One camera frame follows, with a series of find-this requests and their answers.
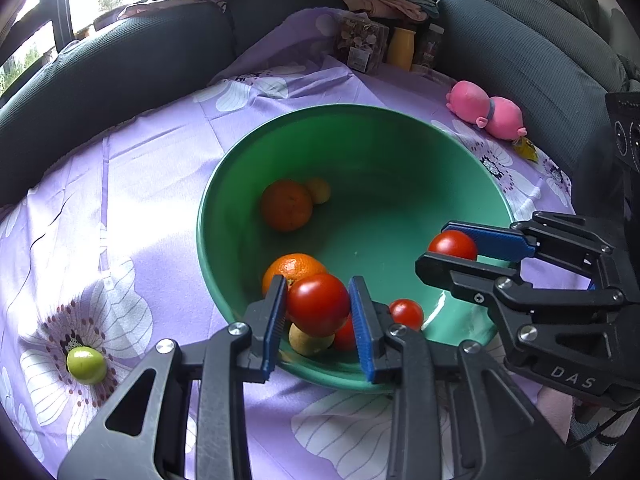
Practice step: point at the dark grey sofa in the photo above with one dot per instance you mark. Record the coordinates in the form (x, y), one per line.
(125, 60)

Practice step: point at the clear box of dried snacks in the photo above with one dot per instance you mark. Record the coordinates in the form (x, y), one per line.
(360, 42)

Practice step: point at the yellowish jujube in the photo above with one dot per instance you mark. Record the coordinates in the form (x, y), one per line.
(307, 345)
(319, 190)

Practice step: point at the orange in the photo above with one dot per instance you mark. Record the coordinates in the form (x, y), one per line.
(286, 205)
(292, 267)

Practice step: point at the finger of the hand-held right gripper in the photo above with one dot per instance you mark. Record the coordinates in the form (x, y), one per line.
(465, 275)
(500, 242)

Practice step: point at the yellow bottle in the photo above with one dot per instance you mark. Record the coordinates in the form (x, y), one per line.
(400, 47)

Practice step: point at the large red tomato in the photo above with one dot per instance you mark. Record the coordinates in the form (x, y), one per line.
(317, 302)

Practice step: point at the green jujube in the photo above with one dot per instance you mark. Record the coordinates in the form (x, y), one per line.
(86, 365)

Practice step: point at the pink plush toy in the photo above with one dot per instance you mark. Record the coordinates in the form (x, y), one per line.
(467, 100)

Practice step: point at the small red tomato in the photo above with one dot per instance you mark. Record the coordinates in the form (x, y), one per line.
(345, 337)
(406, 314)

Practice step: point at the dark jar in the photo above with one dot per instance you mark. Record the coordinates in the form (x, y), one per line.
(429, 47)

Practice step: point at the purple floral blanket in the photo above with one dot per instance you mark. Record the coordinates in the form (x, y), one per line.
(150, 160)

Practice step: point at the green plastic bowl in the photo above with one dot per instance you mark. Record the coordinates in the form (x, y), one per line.
(390, 185)

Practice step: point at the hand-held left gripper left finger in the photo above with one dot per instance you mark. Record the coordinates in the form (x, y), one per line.
(272, 320)

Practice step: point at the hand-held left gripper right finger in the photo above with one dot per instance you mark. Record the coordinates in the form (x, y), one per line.
(362, 325)

